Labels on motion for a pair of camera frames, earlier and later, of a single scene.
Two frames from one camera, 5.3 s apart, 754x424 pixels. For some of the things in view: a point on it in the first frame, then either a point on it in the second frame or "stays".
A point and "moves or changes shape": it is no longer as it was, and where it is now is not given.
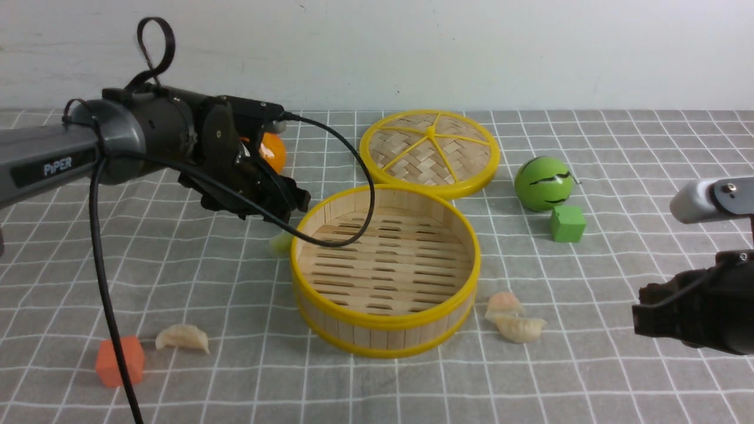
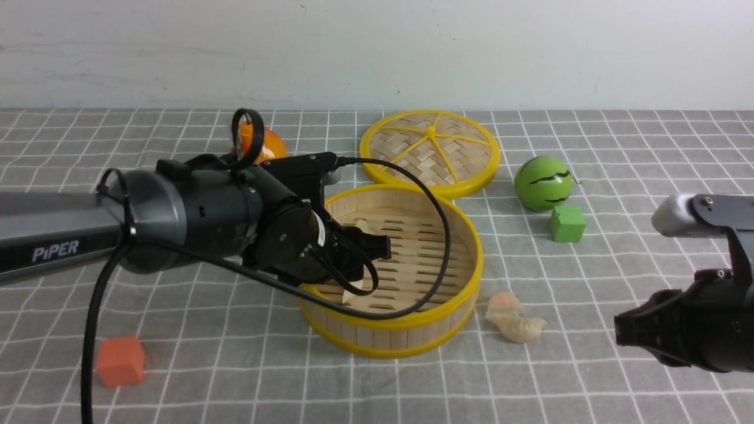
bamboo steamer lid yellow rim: x=449 y=153 stays
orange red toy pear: x=272 y=147 stays
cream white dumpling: x=182 y=335 → x=348 y=297
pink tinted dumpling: x=505 y=302 stays
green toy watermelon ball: x=542 y=183 stays
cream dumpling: x=518 y=329 stays
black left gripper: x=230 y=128 → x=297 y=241
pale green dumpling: x=280 y=244 moves or changes shape
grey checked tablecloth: x=132 y=303 stays
